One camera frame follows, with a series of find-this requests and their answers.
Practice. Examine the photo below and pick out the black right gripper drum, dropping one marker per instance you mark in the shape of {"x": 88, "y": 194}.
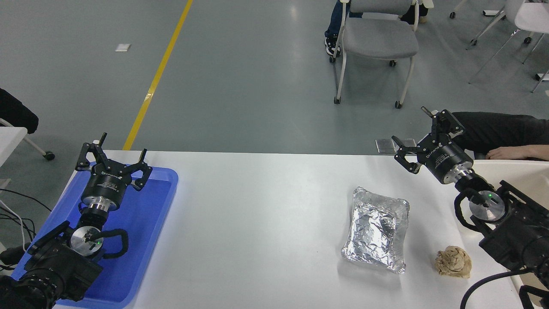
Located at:
{"x": 444, "y": 161}

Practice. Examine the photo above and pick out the large pale bin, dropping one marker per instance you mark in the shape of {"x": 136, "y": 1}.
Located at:
{"x": 527, "y": 176}

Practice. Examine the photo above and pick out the person's hand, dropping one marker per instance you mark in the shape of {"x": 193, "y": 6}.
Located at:
{"x": 512, "y": 152}

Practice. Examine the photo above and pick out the blue plastic tray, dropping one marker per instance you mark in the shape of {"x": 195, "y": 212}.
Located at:
{"x": 141, "y": 223}

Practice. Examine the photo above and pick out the person beside white table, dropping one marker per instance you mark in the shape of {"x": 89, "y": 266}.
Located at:
{"x": 15, "y": 111}

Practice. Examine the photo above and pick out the grey office chair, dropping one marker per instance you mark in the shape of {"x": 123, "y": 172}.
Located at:
{"x": 379, "y": 38}

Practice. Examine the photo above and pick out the small white table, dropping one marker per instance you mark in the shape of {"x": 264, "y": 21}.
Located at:
{"x": 10, "y": 141}

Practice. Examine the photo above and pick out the chair leg with caster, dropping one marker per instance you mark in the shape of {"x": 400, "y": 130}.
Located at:
{"x": 38, "y": 148}

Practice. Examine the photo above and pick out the person's forearm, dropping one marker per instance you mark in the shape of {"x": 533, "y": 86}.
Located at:
{"x": 540, "y": 152}

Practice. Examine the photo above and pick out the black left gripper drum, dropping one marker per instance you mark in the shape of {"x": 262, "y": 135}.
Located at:
{"x": 107, "y": 182}

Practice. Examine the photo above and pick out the white office chair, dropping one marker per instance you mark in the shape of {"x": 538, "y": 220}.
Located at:
{"x": 529, "y": 15}

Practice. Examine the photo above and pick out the crumpled foil tray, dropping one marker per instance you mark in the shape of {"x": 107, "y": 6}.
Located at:
{"x": 377, "y": 231}

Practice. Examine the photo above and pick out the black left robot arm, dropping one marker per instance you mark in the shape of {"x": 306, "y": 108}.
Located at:
{"x": 55, "y": 266}

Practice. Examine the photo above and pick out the white chair leg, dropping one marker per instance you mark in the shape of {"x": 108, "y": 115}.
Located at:
{"x": 541, "y": 81}

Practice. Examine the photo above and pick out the seated person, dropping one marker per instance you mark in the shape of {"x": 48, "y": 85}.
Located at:
{"x": 334, "y": 25}

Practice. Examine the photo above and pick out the metal floor plate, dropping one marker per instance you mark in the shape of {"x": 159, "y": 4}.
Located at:
{"x": 385, "y": 146}
{"x": 409, "y": 142}

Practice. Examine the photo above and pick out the person beside bin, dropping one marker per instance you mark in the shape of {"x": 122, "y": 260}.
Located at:
{"x": 502, "y": 128}

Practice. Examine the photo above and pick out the crumpled tan paper ball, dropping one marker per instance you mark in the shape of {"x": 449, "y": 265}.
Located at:
{"x": 453, "y": 262}

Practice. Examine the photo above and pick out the white paper scrap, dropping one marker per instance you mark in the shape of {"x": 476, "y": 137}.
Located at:
{"x": 122, "y": 47}

